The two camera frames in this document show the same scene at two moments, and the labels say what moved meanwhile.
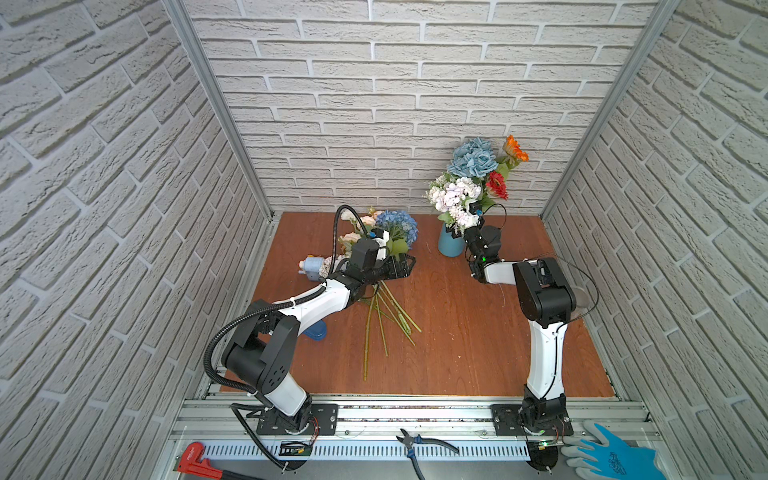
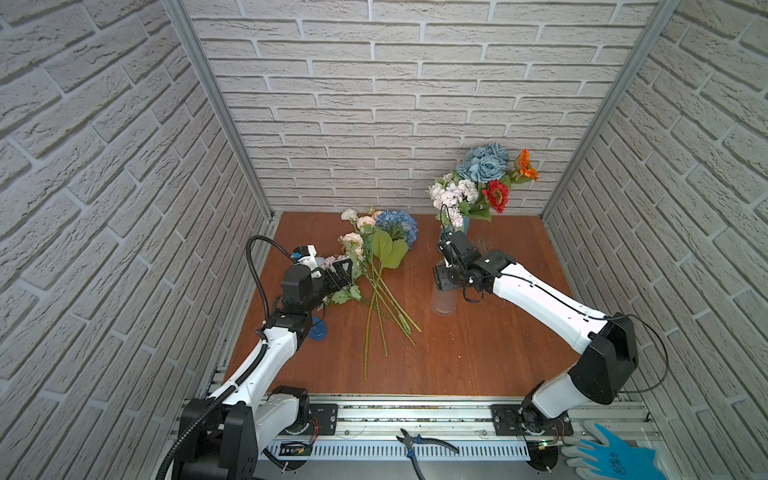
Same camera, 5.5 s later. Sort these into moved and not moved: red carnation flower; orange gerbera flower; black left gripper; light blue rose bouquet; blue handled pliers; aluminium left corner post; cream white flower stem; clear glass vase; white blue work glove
Moved: red carnation flower; black left gripper; clear glass vase; light blue rose bouquet; orange gerbera flower
Not moved: blue handled pliers; aluminium left corner post; white blue work glove; cream white flower stem
